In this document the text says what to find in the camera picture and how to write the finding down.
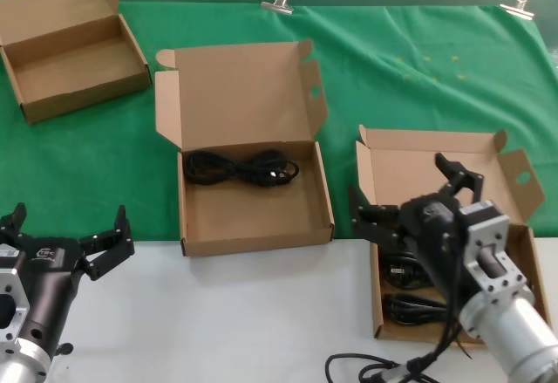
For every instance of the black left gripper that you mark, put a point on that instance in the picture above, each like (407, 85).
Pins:
(50, 269)

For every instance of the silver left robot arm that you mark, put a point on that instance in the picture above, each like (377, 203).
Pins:
(22, 365)

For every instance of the narrow open cardboard box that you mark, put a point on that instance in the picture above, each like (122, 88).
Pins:
(74, 64)

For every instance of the green table cloth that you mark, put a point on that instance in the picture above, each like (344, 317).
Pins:
(392, 73)

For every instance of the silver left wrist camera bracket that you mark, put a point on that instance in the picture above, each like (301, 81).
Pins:
(8, 282)

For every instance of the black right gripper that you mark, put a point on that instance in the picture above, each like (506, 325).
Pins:
(431, 226)

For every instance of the wide open cardboard box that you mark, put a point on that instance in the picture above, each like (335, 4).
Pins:
(244, 95)

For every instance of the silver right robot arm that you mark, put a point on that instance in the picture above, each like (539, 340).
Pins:
(519, 339)

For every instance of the silver binder clip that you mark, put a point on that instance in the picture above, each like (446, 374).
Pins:
(519, 8)
(276, 5)

